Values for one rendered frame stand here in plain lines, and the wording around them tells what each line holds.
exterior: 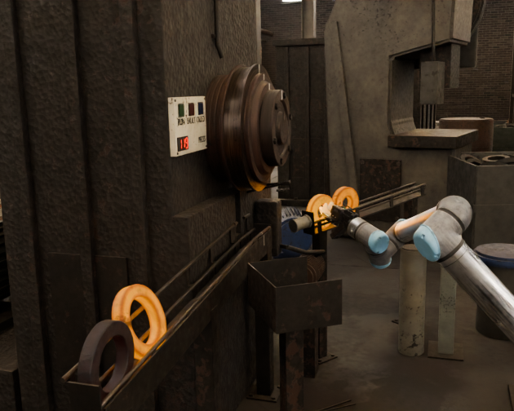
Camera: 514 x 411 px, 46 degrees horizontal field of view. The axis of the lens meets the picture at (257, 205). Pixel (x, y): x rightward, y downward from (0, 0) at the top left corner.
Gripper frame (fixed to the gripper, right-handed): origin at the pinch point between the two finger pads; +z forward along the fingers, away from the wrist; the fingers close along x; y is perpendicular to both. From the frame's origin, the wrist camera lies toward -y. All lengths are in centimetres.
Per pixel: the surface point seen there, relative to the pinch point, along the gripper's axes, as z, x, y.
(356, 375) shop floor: -45, 2, -61
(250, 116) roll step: -12, 61, 52
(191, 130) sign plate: -11, 83, 48
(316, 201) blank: 0.2, 4.1, 5.1
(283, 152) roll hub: -10, 39, 36
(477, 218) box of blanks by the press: 11, -162, -37
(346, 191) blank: 0.9, -14.7, 7.1
